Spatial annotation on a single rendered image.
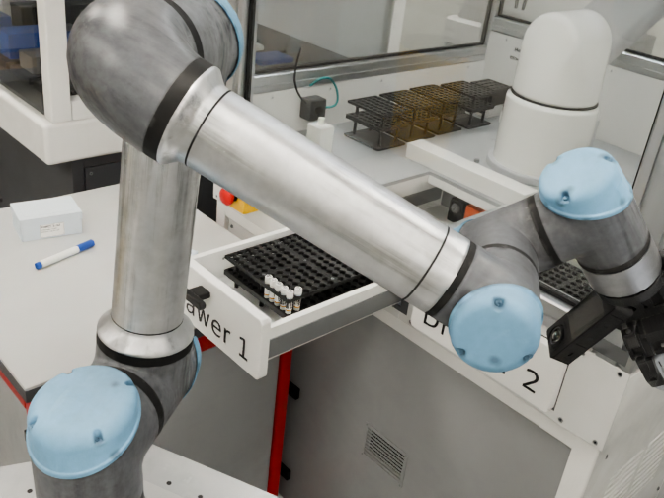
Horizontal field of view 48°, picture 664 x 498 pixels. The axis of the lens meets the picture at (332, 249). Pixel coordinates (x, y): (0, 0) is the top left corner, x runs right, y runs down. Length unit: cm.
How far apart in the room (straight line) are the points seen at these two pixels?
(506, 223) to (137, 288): 41
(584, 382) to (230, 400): 73
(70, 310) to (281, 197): 88
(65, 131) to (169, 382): 109
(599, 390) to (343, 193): 67
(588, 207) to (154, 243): 45
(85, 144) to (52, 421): 120
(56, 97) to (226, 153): 129
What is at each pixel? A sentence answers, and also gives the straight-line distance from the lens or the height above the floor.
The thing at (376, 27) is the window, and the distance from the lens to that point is 132.
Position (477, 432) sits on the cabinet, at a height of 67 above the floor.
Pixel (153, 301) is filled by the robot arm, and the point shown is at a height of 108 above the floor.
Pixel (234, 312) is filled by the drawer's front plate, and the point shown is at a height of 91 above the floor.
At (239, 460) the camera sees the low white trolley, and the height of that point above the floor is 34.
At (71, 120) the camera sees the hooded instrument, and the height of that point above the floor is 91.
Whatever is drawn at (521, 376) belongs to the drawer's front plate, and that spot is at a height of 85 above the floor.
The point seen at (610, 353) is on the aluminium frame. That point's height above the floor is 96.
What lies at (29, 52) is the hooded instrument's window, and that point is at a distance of 193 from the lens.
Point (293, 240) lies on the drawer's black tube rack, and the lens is 140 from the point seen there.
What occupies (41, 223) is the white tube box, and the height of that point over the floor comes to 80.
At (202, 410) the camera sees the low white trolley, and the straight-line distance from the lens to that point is 155.
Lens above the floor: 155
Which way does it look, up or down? 28 degrees down
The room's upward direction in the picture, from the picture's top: 7 degrees clockwise
